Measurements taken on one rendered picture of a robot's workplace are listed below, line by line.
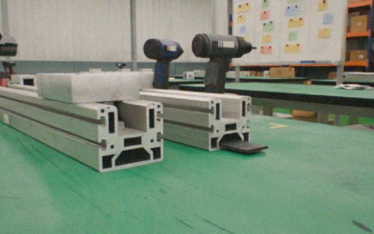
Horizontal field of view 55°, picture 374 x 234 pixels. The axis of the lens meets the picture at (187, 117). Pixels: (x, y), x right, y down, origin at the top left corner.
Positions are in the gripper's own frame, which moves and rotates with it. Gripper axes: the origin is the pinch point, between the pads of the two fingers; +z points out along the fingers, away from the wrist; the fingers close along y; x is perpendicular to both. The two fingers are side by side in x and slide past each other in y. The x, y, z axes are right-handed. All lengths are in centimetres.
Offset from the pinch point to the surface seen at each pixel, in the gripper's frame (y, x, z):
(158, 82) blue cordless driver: 35, -53, -6
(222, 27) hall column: 618, 513, -108
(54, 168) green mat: -9, -93, 3
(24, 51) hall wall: 293, 1056, -63
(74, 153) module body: -5, -90, 2
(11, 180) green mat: -15, -95, 3
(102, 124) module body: -4, -98, -3
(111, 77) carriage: 0, -92, -9
